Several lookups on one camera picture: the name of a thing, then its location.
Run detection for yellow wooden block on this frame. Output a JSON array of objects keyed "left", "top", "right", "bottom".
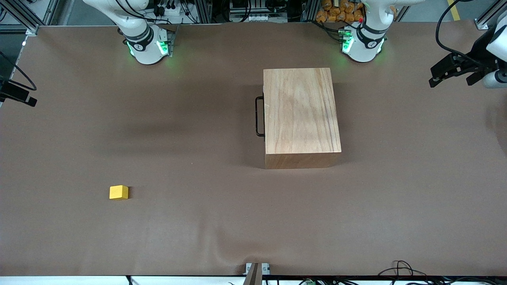
[{"left": 109, "top": 185, "right": 129, "bottom": 201}]

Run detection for wooden drawer with black handle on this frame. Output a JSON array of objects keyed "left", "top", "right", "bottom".
[{"left": 255, "top": 96, "right": 265, "bottom": 137}]

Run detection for wooden drawer cabinet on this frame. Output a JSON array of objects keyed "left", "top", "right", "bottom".
[{"left": 263, "top": 68, "right": 342, "bottom": 170}]

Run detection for yellow floor tape strip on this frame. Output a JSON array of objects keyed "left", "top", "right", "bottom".
[{"left": 448, "top": 0, "right": 462, "bottom": 21}]

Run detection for pile of orange objects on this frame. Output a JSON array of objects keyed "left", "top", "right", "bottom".
[{"left": 316, "top": 0, "right": 365, "bottom": 23}]

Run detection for brown table mat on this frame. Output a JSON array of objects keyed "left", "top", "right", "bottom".
[{"left": 0, "top": 22, "right": 507, "bottom": 276}]

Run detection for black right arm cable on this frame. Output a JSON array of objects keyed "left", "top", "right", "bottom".
[{"left": 0, "top": 51, "right": 37, "bottom": 92}]

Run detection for aluminium frame profile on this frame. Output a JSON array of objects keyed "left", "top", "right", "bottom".
[
  {"left": 0, "top": 0, "right": 40, "bottom": 36},
  {"left": 475, "top": 7, "right": 507, "bottom": 30}
]

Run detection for black tangled cables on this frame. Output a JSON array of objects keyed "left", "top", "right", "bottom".
[{"left": 378, "top": 260, "right": 427, "bottom": 277}]

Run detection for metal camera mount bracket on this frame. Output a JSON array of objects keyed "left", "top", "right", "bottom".
[{"left": 244, "top": 262, "right": 271, "bottom": 285}]

